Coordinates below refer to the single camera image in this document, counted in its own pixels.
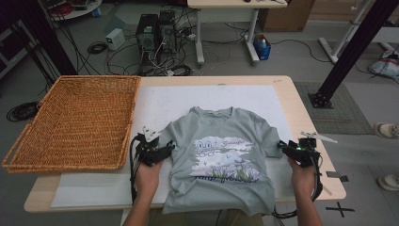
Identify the black computer tower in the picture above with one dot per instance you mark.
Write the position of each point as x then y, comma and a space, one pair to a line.
147, 33
167, 31

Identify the thin wooden stick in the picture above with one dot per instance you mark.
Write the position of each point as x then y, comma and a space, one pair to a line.
327, 190

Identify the black tape strip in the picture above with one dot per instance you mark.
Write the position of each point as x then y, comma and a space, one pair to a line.
336, 175

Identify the person's left hand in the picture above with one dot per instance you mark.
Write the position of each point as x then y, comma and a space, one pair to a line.
147, 180

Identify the white desk with wooden top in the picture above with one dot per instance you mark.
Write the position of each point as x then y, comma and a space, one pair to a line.
232, 3

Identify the white power strip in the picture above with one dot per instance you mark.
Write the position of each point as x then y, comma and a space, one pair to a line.
169, 73

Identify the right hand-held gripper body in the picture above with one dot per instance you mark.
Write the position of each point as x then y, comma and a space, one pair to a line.
302, 153

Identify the grey floor mat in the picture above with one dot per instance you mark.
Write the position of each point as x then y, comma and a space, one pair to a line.
342, 116

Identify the grey printed t-shirt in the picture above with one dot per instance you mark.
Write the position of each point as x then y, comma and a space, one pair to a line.
219, 125

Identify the person's right hand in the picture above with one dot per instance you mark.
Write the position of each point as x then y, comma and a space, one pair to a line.
301, 180

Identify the round white table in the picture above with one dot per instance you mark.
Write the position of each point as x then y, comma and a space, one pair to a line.
78, 9

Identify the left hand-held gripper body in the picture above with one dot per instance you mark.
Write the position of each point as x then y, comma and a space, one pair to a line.
150, 147

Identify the blue storage box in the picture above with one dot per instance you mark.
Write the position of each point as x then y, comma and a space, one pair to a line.
262, 51

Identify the brown cardboard box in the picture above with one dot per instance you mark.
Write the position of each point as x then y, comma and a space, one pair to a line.
287, 15

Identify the person's khaki pants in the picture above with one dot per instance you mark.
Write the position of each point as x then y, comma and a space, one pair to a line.
241, 219

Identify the woven wicker basket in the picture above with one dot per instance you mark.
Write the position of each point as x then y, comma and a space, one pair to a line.
72, 122

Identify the white power supply box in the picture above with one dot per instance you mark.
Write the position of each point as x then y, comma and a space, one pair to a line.
115, 39

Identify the dark metal frame post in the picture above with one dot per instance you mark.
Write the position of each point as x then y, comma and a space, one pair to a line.
50, 37

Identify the black metal post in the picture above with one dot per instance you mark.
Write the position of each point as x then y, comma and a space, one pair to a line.
354, 47

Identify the white foam mat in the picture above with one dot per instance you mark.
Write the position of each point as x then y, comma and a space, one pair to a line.
163, 100

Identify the white metal stand frame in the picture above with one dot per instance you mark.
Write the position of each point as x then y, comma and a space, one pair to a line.
342, 40

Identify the white plastic bag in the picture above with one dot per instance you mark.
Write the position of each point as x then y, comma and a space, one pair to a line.
387, 66

